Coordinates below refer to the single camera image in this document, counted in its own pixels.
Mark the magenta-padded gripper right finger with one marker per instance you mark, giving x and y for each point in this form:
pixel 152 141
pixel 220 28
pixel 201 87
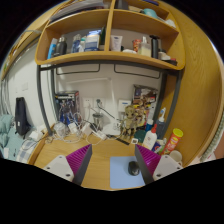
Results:
pixel 163 165

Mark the dark green container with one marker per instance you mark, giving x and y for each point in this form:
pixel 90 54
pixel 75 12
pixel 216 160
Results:
pixel 140 135

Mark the black computer mouse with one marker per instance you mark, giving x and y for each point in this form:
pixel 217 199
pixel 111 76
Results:
pixel 133 168

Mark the white desk lamp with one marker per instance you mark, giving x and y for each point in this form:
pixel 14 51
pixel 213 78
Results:
pixel 111 129

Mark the printed figurine box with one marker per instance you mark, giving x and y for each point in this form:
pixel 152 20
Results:
pixel 146 93

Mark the small white charger block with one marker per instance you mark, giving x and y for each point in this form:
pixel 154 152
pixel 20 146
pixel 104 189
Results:
pixel 85 129

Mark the grey metal desk frame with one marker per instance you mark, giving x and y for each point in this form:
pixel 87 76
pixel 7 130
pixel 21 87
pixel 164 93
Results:
pixel 40 100

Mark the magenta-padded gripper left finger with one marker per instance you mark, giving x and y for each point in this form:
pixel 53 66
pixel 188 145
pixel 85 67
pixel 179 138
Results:
pixel 63 165

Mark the black slim remote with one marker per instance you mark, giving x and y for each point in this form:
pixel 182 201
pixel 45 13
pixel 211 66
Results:
pixel 122 141

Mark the large white charger block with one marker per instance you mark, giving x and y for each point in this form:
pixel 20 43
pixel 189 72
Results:
pixel 72 128

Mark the light blue mouse pad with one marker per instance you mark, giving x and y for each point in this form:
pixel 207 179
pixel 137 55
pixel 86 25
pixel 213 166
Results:
pixel 120 173

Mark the clear-lidded white container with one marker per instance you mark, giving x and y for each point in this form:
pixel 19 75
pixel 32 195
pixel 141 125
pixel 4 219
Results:
pixel 60 130

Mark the wooden shelf unit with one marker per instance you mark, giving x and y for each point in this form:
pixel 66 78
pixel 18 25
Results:
pixel 110 33

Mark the striped blue bedding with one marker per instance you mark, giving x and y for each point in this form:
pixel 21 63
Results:
pixel 11 143

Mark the white mug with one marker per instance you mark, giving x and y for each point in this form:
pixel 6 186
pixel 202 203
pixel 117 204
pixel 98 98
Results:
pixel 176 157

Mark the white red-capped lotion bottle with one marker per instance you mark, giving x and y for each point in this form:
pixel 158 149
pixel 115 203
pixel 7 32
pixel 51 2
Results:
pixel 150 140

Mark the white tissue pack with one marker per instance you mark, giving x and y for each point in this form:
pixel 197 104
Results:
pixel 36 135

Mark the black bag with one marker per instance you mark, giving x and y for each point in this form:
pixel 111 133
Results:
pixel 22 116

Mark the small white desk clock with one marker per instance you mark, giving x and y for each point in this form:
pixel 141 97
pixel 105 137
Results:
pixel 134 141

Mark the white power strip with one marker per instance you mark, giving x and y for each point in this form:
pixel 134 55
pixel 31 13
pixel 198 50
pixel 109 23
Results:
pixel 101 135

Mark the brown tree figurine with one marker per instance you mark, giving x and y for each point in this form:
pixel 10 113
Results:
pixel 129 121

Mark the red chip can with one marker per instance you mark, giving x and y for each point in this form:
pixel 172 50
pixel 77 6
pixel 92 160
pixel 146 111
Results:
pixel 173 141

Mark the robot model kit box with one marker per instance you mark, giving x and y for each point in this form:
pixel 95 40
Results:
pixel 66 106

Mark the blue tube green cap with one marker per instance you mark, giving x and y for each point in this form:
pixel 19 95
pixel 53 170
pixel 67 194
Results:
pixel 159 146

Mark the white wall-mounted box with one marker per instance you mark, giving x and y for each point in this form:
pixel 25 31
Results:
pixel 124 105

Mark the white wall socket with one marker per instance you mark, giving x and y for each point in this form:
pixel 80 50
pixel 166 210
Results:
pixel 102 104
pixel 87 102

